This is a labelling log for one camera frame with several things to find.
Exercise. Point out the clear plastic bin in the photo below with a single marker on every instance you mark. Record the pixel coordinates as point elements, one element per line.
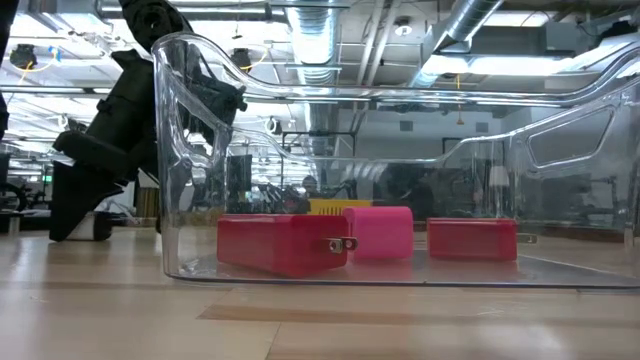
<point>170,150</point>

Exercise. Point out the silver ceiling air duct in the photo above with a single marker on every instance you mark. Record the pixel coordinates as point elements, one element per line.
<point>315,35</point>
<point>465,20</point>

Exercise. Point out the yellow plastic basket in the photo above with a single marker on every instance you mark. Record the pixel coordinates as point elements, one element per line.
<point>330,206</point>

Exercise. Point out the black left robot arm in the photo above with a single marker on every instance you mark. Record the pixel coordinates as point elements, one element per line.
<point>150,20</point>

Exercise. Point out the ceiling light panel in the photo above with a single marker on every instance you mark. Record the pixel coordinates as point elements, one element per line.
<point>500,65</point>

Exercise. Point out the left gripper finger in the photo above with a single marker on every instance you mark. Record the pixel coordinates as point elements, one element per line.
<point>75,195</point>

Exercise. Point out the pink white USB charger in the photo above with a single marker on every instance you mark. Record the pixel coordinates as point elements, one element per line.
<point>382,232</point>

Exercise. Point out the long red USB charger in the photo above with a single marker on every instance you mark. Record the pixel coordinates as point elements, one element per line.
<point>472,240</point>
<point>275,245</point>

